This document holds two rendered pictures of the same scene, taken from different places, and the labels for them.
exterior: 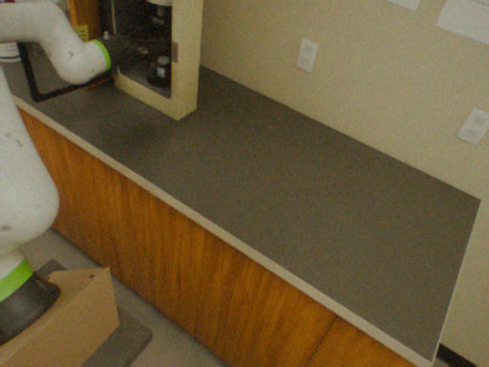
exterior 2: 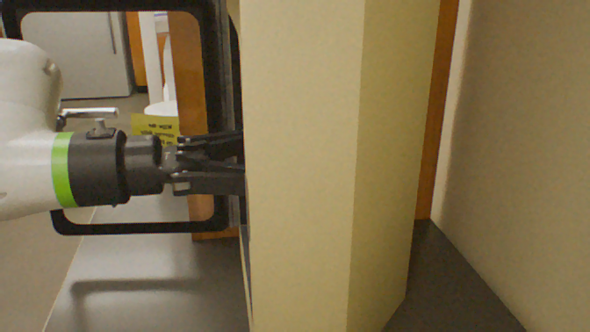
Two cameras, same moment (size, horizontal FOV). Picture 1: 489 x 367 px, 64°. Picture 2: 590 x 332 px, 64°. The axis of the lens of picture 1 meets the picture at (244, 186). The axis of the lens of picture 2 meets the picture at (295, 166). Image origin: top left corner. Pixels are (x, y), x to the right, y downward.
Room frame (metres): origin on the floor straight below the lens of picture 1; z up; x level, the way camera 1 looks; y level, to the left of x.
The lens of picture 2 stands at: (0.95, -0.07, 1.44)
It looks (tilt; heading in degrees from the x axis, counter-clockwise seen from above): 24 degrees down; 54
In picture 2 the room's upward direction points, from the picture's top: straight up
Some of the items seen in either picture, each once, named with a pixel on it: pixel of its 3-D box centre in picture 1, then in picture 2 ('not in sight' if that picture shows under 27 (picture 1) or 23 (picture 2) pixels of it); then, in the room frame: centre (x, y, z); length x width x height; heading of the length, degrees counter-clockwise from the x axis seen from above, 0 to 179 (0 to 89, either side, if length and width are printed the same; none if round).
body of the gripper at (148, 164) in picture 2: (125, 46); (167, 163); (1.14, 0.46, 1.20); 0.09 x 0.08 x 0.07; 154
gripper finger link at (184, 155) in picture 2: (148, 44); (219, 172); (1.18, 0.40, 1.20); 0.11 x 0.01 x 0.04; 126
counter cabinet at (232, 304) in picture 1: (186, 204); not in sight; (1.21, 0.25, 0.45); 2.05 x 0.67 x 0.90; 64
